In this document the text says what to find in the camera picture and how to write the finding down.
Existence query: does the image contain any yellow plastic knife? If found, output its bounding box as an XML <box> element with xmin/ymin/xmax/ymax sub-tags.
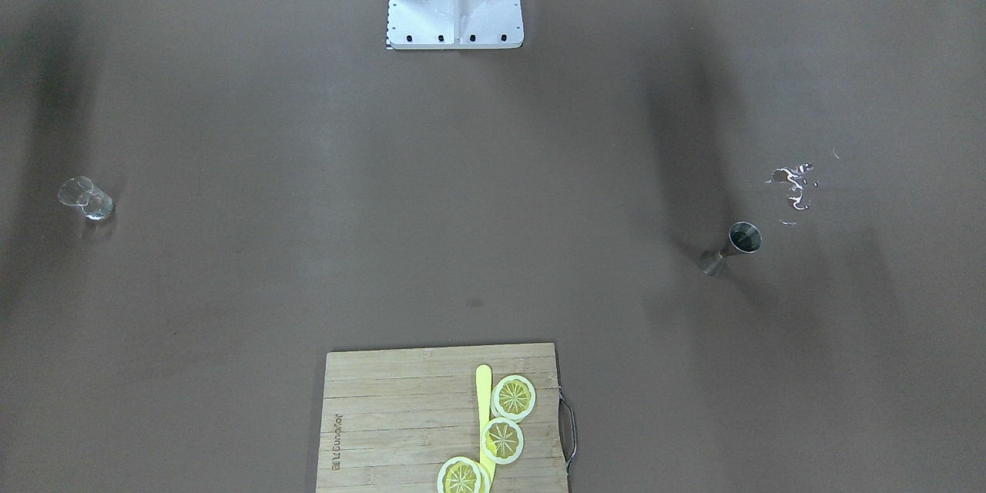
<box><xmin>475</xmin><ymin>364</ymin><xmax>496</xmax><ymax>492</ymax></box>

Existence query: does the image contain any lemon slice upper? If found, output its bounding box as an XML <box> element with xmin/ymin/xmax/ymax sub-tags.
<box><xmin>490</xmin><ymin>374</ymin><xmax>536</xmax><ymax>423</ymax></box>

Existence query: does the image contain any lemon slice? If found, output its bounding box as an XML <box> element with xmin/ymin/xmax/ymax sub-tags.
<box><xmin>435</xmin><ymin>457</ymin><xmax>491</xmax><ymax>493</ymax></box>
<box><xmin>490</xmin><ymin>374</ymin><xmax>536</xmax><ymax>423</ymax></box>
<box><xmin>480</xmin><ymin>417</ymin><xmax>525</xmax><ymax>465</ymax></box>

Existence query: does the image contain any clear glass shaker cup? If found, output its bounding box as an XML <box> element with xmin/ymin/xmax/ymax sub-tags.
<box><xmin>57</xmin><ymin>175</ymin><xmax>114</xmax><ymax>220</ymax></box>

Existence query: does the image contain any wooden cutting board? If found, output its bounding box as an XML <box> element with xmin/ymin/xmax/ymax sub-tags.
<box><xmin>316</xmin><ymin>343</ymin><xmax>569</xmax><ymax>492</ymax></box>

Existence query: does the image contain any spilled liquid puddle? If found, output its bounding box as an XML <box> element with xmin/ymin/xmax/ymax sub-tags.
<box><xmin>764</xmin><ymin>162</ymin><xmax>818</xmax><ymax>227</ymax></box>

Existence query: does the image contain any lemon slice middle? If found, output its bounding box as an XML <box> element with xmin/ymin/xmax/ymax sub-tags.
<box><xmin>480</xmin><ymin>417</ymin><xmax>525</xmax><ymax>465</ymax></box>

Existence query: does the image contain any lemon slice lower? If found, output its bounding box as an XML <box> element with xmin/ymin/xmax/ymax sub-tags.
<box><xmin>435</xmin><ymin>457</ymin><xmax>491</xmax><ymax>493</ymax></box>

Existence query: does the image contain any steel jigger measuring cup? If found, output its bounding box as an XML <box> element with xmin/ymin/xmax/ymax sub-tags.
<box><xmin>698</xmin><ymin>220</ymin><xmax>762</xmax><ymax>277</ymax></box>

